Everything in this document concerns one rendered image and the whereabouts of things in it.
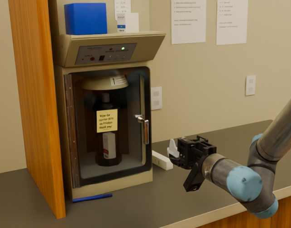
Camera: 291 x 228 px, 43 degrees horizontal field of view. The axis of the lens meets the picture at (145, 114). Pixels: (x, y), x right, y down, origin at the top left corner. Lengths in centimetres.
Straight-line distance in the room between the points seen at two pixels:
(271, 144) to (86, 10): 63
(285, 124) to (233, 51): 127
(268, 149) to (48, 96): 63
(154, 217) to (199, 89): 97
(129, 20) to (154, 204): 61
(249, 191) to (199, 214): 37
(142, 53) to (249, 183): 59
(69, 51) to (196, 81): 100
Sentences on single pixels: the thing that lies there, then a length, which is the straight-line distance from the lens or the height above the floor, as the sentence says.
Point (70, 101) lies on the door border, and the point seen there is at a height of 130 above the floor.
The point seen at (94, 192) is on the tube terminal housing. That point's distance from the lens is 137.
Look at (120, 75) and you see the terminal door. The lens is 128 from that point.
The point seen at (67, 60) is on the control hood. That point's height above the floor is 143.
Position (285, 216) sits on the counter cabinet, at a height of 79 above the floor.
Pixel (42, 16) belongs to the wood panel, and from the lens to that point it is 111.
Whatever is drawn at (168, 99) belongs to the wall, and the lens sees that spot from 192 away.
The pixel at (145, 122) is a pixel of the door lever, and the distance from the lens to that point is 130.
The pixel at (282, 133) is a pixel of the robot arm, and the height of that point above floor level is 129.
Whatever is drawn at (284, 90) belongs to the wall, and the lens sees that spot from 246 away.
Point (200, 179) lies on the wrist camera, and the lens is 109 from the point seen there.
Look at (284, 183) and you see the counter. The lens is 151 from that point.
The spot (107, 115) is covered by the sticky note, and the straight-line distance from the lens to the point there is 129.
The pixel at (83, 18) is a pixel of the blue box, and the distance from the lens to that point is 112.
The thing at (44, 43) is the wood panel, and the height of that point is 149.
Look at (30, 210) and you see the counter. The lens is 135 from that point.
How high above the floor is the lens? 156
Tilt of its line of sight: 15 degrees down
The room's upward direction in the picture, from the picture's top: 1 degrees counter-clockwise
